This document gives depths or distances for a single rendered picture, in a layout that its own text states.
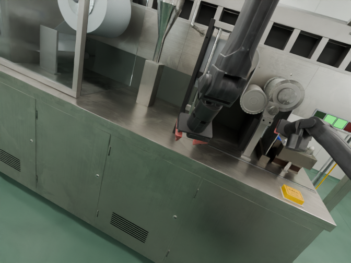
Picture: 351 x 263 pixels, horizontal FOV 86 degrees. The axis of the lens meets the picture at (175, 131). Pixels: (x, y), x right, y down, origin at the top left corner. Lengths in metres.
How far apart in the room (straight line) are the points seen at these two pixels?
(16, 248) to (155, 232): 0.82
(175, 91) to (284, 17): 0.78
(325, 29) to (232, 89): 1.03
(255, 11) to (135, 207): 1.04
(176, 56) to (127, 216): 1.08
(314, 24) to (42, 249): 2.02
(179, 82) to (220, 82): 1.00
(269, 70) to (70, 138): 1.23
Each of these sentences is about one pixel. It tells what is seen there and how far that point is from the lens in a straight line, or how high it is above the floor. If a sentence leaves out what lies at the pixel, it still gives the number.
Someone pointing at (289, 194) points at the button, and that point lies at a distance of 0.92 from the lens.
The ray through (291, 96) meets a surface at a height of 1.26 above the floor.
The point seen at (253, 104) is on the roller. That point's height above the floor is 1.16.
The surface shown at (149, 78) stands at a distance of 1.20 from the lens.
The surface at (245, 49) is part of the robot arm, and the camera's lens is 0.42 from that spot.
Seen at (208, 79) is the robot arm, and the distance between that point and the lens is 0.42.
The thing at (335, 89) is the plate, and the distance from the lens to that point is 1.44.
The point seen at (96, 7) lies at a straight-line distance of 1.14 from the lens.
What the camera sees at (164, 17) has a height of 1.41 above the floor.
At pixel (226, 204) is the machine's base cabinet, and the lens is 0.96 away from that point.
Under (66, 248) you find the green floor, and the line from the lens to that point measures 1.55.
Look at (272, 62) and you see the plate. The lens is 1.35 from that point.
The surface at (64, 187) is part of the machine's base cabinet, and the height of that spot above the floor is 0.30.
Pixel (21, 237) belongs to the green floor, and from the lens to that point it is 1.63.
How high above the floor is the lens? 1.32
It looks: 24 degrees down
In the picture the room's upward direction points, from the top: 19 degrees clockwise
